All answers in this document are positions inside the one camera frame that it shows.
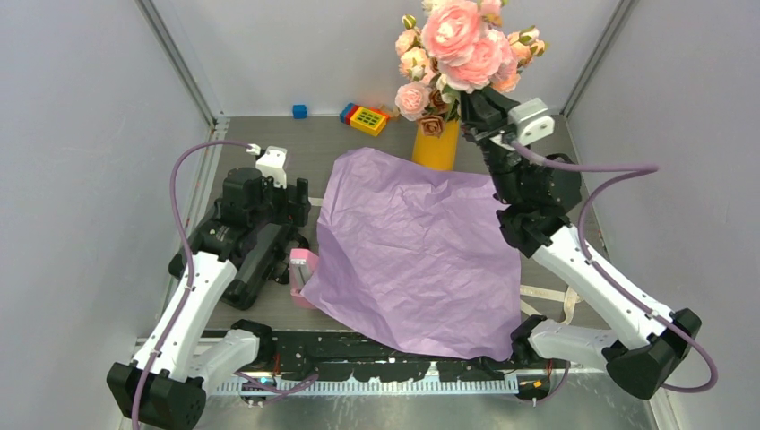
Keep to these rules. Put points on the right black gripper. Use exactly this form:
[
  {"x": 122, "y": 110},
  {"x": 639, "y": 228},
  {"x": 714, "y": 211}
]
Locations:
[{"x": 486, "y": 116}]

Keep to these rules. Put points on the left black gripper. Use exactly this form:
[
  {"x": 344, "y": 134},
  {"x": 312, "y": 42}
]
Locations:
[{"x": 290, "y": 212}]

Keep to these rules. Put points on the brown roses stem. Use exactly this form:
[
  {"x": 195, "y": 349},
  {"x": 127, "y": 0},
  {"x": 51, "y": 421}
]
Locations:
[{"x": 441, "y": 107}]

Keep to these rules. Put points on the pink roses stem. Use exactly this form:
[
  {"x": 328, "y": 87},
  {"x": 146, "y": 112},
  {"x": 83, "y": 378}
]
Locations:
[
  {"x": 455, "y": 35},
  {"x": 517, "y": 49}
]

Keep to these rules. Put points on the purple wrapping paper sheet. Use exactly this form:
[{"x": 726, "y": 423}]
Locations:
[{"x": 414, "y": 258}]

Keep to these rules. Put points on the beige ribbon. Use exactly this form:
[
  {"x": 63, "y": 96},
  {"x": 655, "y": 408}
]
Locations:
[{"x": 569, "y": 299}]

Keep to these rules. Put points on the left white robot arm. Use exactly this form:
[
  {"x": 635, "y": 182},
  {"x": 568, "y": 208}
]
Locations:
[{"x": 167, "y": 383}]

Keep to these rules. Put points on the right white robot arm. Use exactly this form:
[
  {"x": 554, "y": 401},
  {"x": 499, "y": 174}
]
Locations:
[{"x": 645, "y": 341}]

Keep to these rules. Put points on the yellow vase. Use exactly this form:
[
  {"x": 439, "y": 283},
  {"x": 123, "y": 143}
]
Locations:
[{"x": 435, "y": 144}]

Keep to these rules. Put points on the peach roses in vase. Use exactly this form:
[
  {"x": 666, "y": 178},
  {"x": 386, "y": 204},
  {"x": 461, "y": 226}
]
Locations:
[{"x": 412, "y": 99}]

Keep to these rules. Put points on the pink toy toaster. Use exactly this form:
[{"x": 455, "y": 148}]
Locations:
[{"x": 302, "y": 264}]

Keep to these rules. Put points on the black hard case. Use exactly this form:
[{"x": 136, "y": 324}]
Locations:
[{"x": 254, "y": 263}]

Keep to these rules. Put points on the blue cube block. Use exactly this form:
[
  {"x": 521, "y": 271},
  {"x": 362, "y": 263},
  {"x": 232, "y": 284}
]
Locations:
[{"x": 299, "y": 111}]

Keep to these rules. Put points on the yellow toy block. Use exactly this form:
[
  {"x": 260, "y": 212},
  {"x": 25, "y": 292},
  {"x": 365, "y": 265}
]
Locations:
[{"x": 367, "y": 120}]

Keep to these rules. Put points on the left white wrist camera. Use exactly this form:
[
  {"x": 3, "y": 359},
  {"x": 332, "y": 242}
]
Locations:
[{"x": 271, "y": 162}]

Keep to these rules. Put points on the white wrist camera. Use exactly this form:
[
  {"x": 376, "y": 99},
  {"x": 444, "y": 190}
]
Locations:
[
  {"x": 271, "y": 162},
  {"x": 527, "y": 123}
]

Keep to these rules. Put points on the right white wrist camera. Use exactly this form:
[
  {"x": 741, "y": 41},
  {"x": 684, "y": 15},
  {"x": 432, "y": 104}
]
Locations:
[{"x": 527, "y": 123}]

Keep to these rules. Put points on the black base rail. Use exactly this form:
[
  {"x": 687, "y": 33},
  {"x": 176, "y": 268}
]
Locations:
[{"x": 337, "y": 356}]

